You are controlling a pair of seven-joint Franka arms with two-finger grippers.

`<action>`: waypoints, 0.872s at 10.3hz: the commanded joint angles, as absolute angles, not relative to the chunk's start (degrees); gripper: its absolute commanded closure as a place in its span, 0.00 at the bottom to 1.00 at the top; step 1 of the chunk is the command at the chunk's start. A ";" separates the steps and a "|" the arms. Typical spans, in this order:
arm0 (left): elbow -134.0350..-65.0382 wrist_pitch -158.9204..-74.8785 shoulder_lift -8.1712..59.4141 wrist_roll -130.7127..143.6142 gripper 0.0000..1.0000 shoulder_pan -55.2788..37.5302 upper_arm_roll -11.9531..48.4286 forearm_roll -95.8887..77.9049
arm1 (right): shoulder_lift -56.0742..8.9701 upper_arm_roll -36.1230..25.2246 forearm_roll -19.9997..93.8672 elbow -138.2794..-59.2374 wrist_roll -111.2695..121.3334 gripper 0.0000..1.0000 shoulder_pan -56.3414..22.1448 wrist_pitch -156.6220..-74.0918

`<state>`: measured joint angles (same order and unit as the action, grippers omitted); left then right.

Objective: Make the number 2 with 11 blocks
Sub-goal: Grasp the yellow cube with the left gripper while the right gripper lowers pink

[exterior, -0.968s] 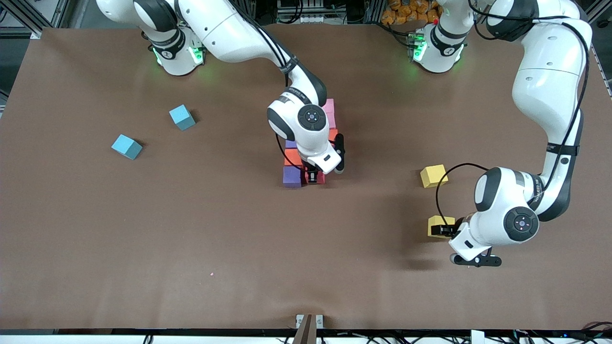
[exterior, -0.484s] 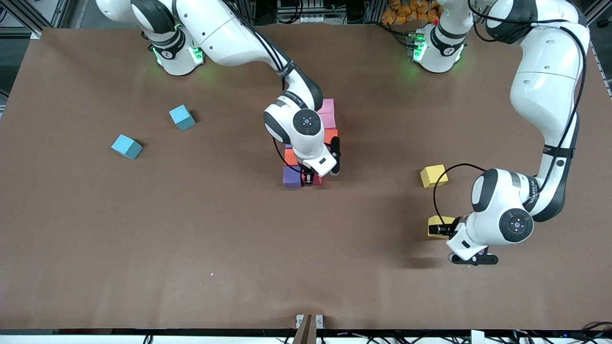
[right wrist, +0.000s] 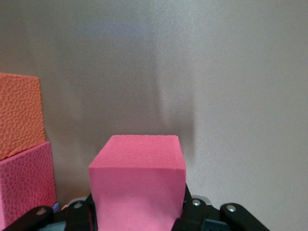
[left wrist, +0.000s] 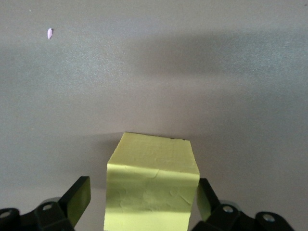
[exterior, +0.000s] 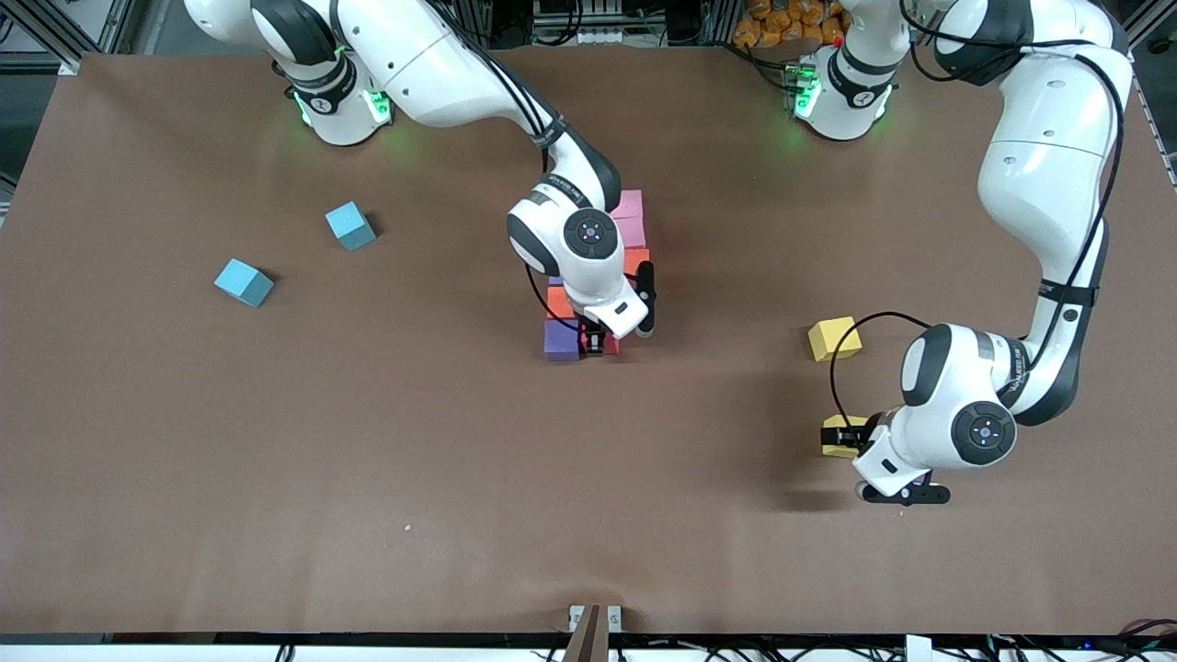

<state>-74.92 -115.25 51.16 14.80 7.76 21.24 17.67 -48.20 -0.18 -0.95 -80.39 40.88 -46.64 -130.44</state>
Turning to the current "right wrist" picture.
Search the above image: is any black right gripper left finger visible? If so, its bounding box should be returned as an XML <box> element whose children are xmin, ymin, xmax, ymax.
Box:
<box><xmin>4</xmin><ymin>193</ymin><xmax>98</xmax><ymax>231</ymax></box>

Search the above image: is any red foam block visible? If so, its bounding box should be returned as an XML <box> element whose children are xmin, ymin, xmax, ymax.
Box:
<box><xmin>0</xmin><ymin>141</ymin><xmax>58</xmax><ymax>227</ymax></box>
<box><xmin>88</xmin><ymin>135</ymin><xmax>187</xmax><ymax>231</ymax></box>

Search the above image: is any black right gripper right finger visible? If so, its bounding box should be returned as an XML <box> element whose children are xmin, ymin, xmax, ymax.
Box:
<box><xmin>173</xmin><ymin>185</ymin><xmax>270</xmax><ymax>231</ymax></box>

